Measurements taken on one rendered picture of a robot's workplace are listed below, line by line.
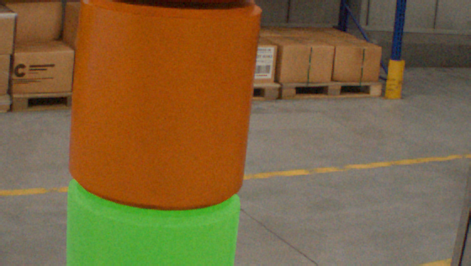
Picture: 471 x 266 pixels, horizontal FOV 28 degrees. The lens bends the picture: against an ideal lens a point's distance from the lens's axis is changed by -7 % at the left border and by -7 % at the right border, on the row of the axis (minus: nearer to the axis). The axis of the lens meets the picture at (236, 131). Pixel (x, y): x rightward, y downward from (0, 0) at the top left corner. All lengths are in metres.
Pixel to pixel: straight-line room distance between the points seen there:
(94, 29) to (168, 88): 0.03
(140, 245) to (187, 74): 0.05
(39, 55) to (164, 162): 8.07
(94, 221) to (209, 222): 0.03
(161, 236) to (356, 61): 9.62
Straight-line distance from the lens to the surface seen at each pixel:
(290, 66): 9.45
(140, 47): 0.25
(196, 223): 0.26
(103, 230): 0.26
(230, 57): 0.25
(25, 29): 8.73
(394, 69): 10.00
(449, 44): 12.23
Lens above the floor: 2.31
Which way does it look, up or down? 16 degrees down
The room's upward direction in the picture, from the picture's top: 6 degrees clockwise
